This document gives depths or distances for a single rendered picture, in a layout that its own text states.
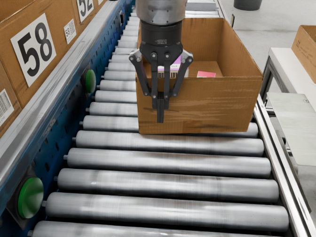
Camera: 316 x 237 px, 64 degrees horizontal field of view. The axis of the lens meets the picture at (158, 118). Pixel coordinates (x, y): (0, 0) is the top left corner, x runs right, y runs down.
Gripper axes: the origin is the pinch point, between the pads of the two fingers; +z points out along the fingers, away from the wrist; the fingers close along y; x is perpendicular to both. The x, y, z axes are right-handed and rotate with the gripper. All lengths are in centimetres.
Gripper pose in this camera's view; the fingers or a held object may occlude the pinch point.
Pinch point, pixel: (160, 107)
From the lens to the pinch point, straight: 58.3
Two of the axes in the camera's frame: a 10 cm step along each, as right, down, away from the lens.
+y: 10.0, 0.4, -0.5
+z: 0.0, 7.6, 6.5
